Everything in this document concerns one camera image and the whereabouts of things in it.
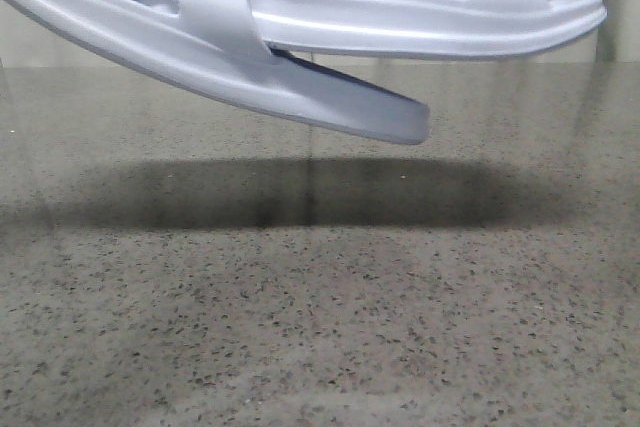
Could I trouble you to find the light blue slipper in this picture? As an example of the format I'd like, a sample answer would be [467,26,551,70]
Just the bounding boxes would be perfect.
[250,0,607,59]
[6,0,428,145]

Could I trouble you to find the pale green curtain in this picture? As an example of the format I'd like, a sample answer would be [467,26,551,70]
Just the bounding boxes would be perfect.
[0,0,640,68]

